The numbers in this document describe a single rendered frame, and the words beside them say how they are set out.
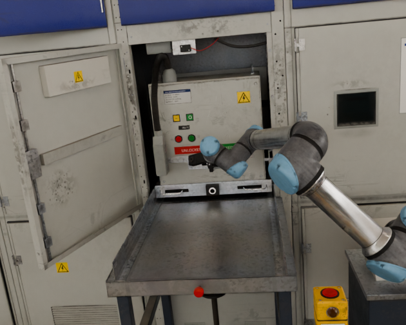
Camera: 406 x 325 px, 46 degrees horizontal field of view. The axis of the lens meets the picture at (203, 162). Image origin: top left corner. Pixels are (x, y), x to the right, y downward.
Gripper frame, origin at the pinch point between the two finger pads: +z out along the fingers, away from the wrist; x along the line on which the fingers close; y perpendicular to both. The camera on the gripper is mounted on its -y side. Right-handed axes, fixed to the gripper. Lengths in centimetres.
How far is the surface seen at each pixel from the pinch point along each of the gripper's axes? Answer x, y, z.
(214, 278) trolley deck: -48, 3, -49
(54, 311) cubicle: -62, -86, 36
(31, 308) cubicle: -60, -98, 35
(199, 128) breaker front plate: 16.9, -4.8, -3.3
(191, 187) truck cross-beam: -7.5, -10.8, 9.3
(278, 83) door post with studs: 29.9, 30.8, -16.2
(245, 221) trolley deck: -26.7, 13.4, -11.7
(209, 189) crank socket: -9.5, -2.6, 7.5
